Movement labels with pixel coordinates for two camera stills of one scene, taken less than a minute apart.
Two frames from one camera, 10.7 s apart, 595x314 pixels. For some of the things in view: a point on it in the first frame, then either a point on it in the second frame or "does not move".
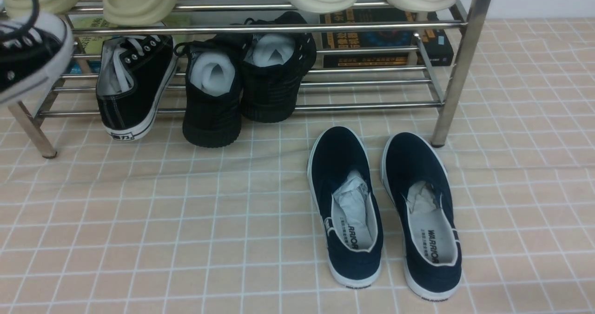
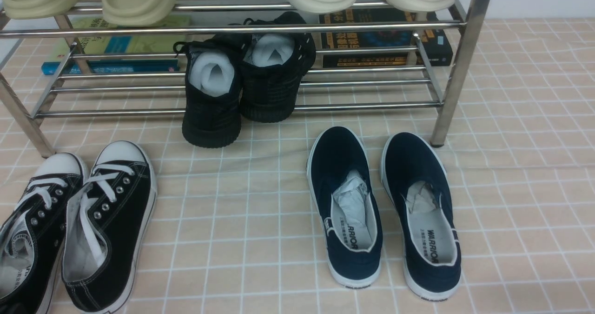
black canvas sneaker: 132,72 -> 107,224
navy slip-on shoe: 415,179 does not move
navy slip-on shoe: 341,176 does not move
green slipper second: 138,2 does not move
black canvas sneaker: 34,47 -> 32,232
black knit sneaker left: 213,107 does not move
